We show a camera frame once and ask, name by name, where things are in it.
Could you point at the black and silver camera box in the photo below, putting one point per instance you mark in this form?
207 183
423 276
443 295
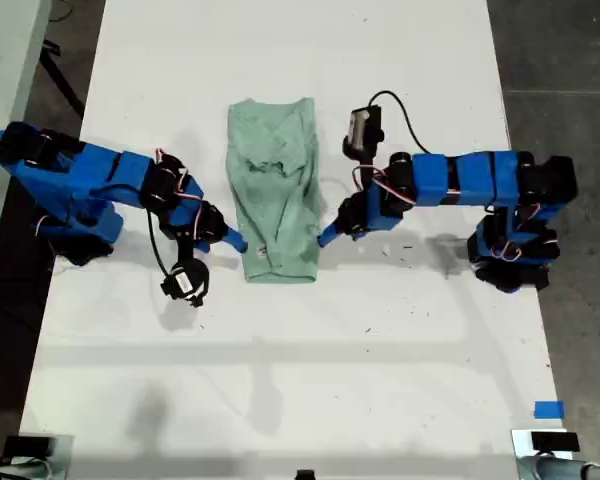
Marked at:
362 130

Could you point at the black table clamp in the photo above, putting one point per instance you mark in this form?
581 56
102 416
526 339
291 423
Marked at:
87 252
510 280

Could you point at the blue and black arm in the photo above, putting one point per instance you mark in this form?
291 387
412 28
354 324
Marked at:
90 175
475 177

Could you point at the pale side table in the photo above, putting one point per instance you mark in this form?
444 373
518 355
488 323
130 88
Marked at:
5 60

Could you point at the short black camera stalk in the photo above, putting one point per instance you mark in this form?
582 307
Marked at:
185 250
366 172

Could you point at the small black box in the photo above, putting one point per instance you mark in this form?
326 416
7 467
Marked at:
27 446
555 441

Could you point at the black stand leg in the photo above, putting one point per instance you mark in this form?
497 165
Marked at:
62 80

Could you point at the small black block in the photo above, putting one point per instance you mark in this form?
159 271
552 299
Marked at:
305 475

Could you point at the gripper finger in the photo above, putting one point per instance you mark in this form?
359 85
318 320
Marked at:
232 245
331 237
235 236
329 232

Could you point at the black camera with white label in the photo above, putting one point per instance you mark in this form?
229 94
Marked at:
185 282

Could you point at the pale green T-shirt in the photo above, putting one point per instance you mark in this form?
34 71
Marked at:
270 210

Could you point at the white mounting plate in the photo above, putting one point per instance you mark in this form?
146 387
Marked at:
62 450
520 442

